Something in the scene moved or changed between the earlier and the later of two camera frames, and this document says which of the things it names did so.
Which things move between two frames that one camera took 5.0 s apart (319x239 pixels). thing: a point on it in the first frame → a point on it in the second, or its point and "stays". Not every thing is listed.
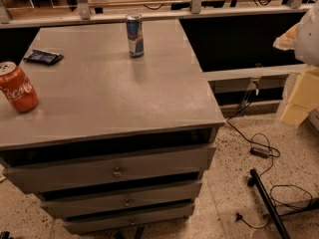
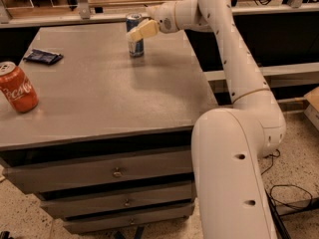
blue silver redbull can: [134, 23] stays
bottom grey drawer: [129, 219] stays
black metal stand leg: [254, 180] stays
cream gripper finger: [304, 97] → [160, 17]
